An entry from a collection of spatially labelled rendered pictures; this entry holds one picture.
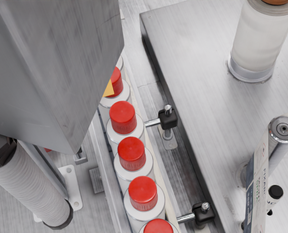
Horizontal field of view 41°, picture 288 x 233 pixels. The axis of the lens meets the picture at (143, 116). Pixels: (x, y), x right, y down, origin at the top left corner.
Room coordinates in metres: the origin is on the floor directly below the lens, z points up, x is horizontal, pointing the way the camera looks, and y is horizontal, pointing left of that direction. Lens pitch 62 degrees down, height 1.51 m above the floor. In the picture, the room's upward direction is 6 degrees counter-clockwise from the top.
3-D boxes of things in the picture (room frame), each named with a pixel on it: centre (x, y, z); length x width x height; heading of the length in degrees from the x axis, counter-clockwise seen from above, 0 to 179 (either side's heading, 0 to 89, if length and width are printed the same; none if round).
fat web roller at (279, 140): (0.20, -0.17, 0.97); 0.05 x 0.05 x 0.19
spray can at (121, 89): (0.30, 0.04, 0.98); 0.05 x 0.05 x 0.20
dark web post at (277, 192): (0.12, -0.14, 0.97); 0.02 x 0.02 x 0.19
